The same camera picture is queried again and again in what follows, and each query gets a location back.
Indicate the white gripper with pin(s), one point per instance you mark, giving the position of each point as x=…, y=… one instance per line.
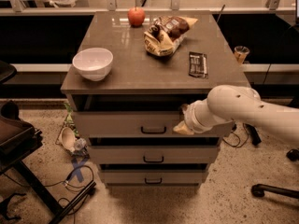
x=191, y=118

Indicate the grey top drawer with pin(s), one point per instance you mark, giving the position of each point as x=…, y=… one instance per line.
x=108, y=124

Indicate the grey drawer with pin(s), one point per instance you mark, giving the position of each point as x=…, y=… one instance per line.
x=108, y=124
x=154, y=150
x=153, y=174

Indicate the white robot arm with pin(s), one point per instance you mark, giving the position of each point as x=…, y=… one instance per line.
x=227, y=103

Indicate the grey drawer cabinet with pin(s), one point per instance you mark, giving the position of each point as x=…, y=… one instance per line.
x=141, y=82

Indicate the grey middle drawer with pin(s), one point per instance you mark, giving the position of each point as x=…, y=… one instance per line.
x=154, y=150

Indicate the grey bottom drawer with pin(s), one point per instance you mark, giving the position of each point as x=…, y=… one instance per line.
x=153, y=174

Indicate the black snack bar wrapper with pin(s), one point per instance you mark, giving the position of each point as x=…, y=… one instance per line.
x=197, y=64

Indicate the black stand foot right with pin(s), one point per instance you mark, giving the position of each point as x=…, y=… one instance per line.
x=256, y=140

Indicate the brown chip bag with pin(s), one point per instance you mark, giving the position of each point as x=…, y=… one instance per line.
x=166, y=34

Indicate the plastic cup on ledge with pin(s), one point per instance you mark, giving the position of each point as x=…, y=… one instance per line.
x=241, y=53

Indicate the white bowl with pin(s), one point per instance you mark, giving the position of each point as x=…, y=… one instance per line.
x=94, y=63

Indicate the black office chair base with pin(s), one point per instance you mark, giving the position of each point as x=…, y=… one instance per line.
x=259, y=190

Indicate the red apple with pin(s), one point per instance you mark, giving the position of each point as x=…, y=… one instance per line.
x=136, y=16

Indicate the green snack bag floor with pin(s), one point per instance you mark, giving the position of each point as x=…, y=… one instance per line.
x=68, y=122

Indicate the blue tape cross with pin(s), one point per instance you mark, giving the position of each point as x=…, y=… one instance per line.
x=77, y=165

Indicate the white cup on floor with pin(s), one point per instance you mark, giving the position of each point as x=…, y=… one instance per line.
x=67, y=139

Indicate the black cart left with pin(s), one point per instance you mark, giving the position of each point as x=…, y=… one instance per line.
x=18, y=139

